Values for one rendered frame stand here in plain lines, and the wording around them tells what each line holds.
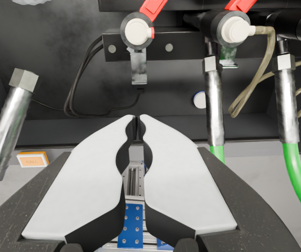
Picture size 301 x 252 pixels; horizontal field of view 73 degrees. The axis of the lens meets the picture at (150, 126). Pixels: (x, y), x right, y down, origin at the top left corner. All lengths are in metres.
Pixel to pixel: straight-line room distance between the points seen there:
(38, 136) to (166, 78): 0.31
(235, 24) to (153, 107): 0.34
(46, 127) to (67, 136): 0.07
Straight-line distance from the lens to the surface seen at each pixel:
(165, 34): 0.30
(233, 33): 0.18
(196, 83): 0.48
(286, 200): 2.50
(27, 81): 0.20
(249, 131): 0.49
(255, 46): 0.34
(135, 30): 0.17
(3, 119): 0.20
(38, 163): 0.46
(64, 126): 0.51
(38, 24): 0.49
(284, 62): 0.27
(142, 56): 0.19
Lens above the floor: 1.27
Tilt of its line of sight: 59 degrees down
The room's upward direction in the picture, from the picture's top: 176 degrees clockwise
